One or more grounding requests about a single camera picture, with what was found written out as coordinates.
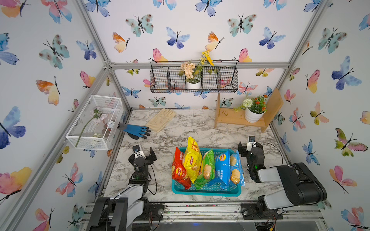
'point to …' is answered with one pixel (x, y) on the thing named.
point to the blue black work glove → (135, 132)
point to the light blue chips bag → (236, 174)
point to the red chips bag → (178, 172)
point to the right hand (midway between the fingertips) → (250, 141)
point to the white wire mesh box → (95, 127)
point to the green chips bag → (207, 170)
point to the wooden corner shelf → (236, 116)
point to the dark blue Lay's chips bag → (222, 169)
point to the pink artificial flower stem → (98, 116)
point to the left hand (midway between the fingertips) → (144, 148)
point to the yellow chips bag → (192, 159)
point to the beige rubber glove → (162, 119)
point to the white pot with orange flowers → (255, 109)
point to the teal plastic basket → (231, 190)
